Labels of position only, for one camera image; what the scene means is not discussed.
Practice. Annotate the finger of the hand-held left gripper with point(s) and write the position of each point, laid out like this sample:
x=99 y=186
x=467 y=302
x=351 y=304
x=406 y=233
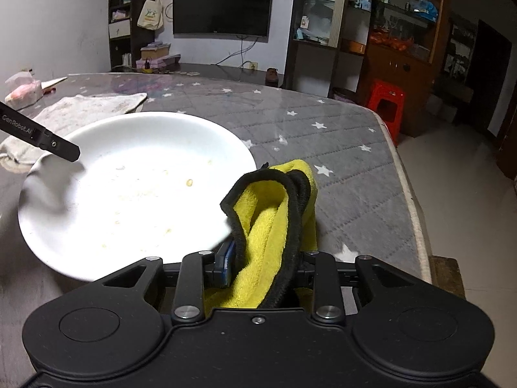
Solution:
x=56 y=147

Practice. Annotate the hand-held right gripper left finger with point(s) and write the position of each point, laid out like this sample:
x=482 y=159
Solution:
x=224 y=264

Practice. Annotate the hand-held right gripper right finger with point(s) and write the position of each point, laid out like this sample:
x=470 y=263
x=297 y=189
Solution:
x=323 y=283

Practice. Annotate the yellow cloth with black edge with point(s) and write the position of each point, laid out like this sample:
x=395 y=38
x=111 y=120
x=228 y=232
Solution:
x=266 y=230

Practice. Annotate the white plate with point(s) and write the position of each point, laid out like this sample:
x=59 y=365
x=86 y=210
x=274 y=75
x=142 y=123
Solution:
x=141 y=178

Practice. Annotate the crumpled plastic bag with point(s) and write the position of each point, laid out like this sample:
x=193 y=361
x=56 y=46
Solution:
x=24 y=91

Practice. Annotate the white printed towel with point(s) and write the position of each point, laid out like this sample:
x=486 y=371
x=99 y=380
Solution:
x=89 y=107

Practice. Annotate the white paper sheet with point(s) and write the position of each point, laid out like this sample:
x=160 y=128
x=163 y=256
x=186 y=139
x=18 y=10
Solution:
x=54 y=82

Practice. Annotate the dark shelving unit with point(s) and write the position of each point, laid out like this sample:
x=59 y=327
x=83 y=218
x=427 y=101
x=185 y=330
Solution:
x=121 y=48

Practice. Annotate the tan cardboard box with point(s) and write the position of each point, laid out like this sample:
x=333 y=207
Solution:
x=155 y=51

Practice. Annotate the dark television console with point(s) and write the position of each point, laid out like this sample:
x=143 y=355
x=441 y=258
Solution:
x=226 y=73

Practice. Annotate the pink patterned basket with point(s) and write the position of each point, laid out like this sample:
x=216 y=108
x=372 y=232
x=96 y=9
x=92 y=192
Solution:
x=343 y=96

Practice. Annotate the small brown object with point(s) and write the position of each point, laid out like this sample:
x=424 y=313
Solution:
x=272 y=76

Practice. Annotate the red plastic stool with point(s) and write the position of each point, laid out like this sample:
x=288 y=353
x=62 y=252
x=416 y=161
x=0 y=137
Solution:
x=383 y=93

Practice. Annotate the black flat television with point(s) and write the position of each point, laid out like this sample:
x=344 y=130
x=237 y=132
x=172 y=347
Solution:
x=222 y=8

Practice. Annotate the brown wooden cabinet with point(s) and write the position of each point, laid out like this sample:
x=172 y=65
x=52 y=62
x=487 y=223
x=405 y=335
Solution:
x=387 y=72

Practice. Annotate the glass display cabinet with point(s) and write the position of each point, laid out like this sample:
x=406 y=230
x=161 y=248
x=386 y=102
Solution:
x=319 y=60

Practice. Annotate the pile of oranges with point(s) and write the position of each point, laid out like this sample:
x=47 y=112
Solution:
x=389 y=41

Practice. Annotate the white wall socket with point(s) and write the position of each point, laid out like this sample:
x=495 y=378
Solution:
x=250 y=66

